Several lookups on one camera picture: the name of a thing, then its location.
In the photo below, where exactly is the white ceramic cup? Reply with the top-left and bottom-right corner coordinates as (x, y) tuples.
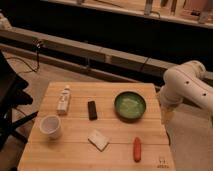
(39, 115), (62, 139)

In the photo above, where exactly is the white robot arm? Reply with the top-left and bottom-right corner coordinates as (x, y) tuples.
(158, 60), (213, 127)

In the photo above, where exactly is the orange carrot toy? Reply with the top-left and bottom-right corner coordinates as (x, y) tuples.
(133, 137), (141, 162)

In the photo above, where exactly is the white tube bottle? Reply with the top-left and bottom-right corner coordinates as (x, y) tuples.
(57, 85), (70, 115)

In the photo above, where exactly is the green bowl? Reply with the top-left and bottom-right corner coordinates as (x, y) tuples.
(114, 91), (146, 121)

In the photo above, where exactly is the black rectangular block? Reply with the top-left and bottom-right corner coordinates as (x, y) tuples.
(88, 101), (97, 120)

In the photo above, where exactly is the white sponge block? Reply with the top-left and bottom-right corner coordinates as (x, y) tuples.
(88, 130), (109, 151)

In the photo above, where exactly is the black cable on floor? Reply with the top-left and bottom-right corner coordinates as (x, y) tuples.
(4, 39), (44, 74)

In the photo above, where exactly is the black chair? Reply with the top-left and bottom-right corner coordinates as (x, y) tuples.
(0, 50), (38, 151)

